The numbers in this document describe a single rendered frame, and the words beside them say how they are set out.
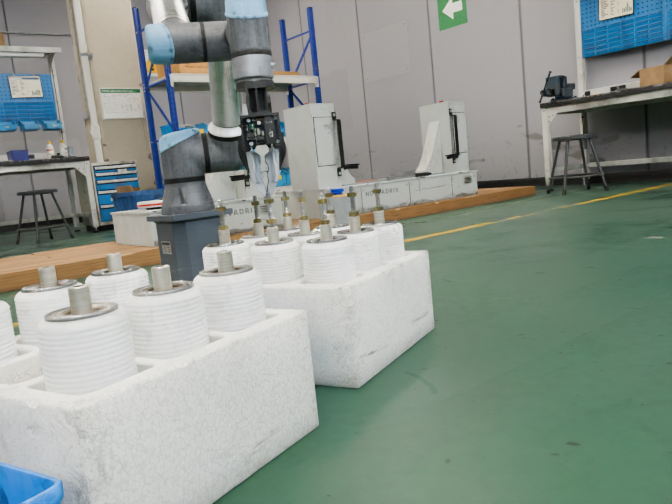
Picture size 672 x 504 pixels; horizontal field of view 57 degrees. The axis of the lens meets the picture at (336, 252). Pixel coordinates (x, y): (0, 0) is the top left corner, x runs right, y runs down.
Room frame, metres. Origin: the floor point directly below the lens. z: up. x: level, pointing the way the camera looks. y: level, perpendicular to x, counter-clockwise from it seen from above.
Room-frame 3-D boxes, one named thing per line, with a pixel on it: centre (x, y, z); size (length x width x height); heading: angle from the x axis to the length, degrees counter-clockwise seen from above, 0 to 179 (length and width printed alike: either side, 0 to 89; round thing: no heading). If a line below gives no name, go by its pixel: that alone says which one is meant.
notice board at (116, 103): (7.36, 2.27, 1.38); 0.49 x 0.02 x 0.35; 129
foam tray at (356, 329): (1.30, 0.06, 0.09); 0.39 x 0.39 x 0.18; 61
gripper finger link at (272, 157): (1.18, 0.10, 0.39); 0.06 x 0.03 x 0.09; 7
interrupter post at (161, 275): (0.77, 0.22, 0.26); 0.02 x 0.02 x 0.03
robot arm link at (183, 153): (1.80, 0.40, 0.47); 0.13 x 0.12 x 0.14; 104
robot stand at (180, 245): (1.80, 0.41, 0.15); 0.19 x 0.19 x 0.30; 39
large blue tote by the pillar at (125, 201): (5.80, 1.72, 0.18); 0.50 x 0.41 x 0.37; 43
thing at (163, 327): (0.77, 0.22, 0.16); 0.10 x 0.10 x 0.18
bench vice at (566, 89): (5.35, -2.00, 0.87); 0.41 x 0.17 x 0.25; 129
